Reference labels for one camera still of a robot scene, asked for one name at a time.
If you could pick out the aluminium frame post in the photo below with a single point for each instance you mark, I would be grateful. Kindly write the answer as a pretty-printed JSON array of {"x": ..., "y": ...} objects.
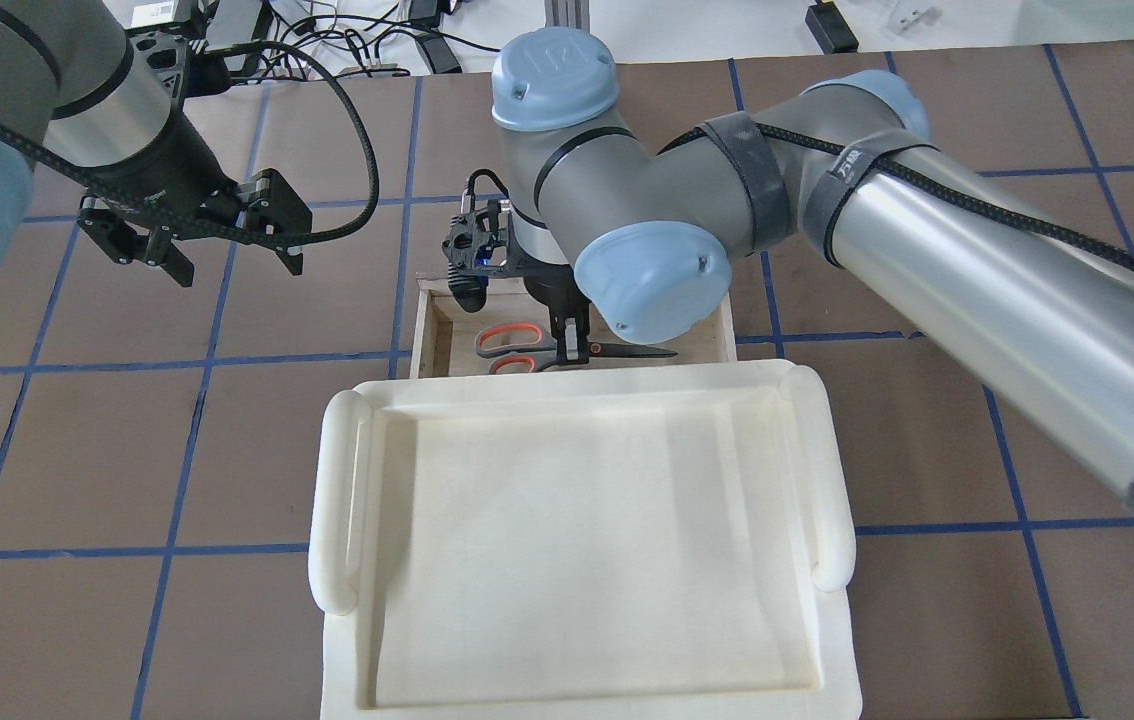
[{"x": 568, "y": 14}]

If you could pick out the white plastic tray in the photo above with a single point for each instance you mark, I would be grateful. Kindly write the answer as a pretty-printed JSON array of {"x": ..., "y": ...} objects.
[{"x": 672, "y": 542}]

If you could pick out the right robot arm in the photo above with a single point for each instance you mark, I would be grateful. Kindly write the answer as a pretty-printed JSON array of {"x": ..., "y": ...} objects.
[{"x": 1042, "y": 314}]

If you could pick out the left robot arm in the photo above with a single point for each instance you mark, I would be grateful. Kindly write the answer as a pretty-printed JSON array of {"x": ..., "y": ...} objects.
[{"x": 102, "y": 85}]

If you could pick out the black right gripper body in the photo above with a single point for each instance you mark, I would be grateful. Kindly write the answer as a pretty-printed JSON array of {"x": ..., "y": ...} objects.
[{"x": 554, "y": 293}]

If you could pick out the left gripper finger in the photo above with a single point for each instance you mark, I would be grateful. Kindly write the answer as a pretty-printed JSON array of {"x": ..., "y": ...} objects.
[
  {"x": 292, "y": 259},
  {"x": 163, "y": 254}
]

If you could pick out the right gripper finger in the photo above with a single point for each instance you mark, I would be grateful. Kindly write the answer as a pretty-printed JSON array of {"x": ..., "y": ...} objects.
[
  {"x": 566, "y": 345},
  {"x": 581, "y": 342}
]

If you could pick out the wooden drawer white handle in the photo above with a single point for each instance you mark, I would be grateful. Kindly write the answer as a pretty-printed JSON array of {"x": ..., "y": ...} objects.
[{"x": 443, "y": 334}]

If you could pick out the black power brick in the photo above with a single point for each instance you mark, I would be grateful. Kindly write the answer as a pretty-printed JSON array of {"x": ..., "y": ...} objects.
[{"x": 830, "y": 29}]

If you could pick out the orange grey scissors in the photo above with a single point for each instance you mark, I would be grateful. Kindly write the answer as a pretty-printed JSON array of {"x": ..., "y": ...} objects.
[{"x": 530, "y": 348}]

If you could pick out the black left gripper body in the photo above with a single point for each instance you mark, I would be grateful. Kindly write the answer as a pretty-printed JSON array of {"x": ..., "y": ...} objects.
[{"x": 170, "y": 170}]

